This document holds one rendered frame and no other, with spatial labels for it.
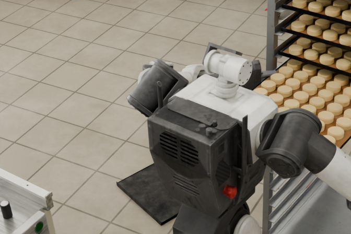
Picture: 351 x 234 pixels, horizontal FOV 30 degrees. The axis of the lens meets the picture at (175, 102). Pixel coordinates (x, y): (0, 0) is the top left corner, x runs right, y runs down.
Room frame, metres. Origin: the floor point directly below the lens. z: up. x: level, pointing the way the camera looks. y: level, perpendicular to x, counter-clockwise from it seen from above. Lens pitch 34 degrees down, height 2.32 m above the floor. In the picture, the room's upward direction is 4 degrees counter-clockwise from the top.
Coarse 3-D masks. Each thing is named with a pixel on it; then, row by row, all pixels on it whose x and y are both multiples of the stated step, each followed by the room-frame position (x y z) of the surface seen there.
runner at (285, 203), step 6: (306, 174) 2.27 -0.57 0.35; (312, 174) 2.29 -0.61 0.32; (306, 180) 2.26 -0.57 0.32; (312, 180) 2.26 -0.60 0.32; (300, 186) 2.22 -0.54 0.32; (306, 186) 2.22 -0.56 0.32; (294, 192) 2.18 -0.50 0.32; (300, 192) 2.18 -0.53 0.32; (288, 198) 2.14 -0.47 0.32; (294, 198) 2.14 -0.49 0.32; (282, 204) 2.10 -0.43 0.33; (288, 204) 2.11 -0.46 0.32; (276, 210) 2.07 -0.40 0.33; (282, 210) 2.07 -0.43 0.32; (270, 216) 2.03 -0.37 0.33; (276, 216) 2.04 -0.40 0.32
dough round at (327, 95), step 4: (320, 92) 1.82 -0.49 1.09; (324, 92) 1.82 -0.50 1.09; (328, 92) 1.82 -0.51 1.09; (332, 92) 1.82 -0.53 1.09; (320, 96) 1.80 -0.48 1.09; (324, 96) 1.80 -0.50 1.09; (328, 96) 1.80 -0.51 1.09; (332, 96) 1.80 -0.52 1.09; (324, 100) 1.79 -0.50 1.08; (328, 100) 1.79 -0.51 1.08
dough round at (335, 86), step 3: (330, 81) 1.88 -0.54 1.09; (333, 81) 1.88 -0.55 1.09; (336, 81) 1.88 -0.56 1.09; (327, 84) 1.87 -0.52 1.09; (330, 84) 1.87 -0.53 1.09; (333, 84) 1.87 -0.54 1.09; (336, 84) 1.86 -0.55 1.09; (339, 84) 1.86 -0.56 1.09; (327, 87) 1.85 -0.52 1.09; (330, 87) 1.85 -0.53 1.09; (333, 87) 1.85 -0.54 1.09; (336, 87) 1.85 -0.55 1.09; (339, 87) 1.85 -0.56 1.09; (333, 90) 1.84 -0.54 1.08; (336, 90) 1.84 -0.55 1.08; (339, 90) 1.84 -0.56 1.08
